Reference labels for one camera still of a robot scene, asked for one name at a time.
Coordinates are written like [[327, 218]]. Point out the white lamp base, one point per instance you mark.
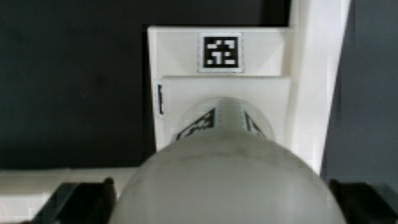
[[217, 62]]

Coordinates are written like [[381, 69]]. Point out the white fence frame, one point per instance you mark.
[[317, 29]]

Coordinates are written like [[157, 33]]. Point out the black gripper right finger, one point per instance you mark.
[[365, 207]]

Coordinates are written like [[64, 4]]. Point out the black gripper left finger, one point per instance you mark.
[[80, 204]]

